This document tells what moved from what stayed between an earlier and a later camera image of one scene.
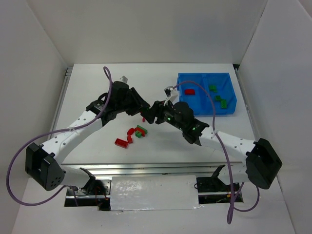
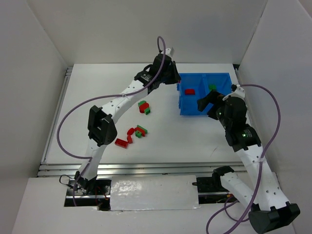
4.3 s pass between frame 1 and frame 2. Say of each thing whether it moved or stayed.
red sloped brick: stayed
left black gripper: moved
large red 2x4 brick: stayed
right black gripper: moved
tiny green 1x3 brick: stayed
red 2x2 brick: stayed
